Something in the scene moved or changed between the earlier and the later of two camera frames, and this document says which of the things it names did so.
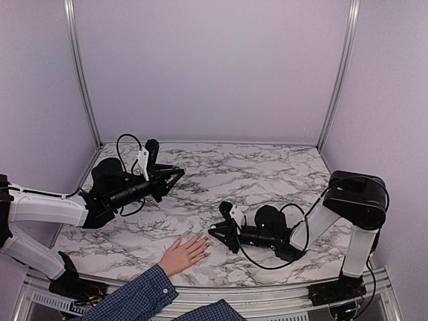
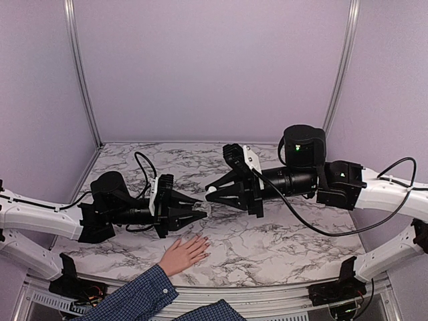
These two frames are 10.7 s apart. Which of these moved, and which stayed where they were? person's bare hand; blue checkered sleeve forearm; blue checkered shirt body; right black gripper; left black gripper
Moved: right black gripper; left black gripper
Stayed: blue checkered sleeve forearm; person's bare hand; blue checkered shirt body
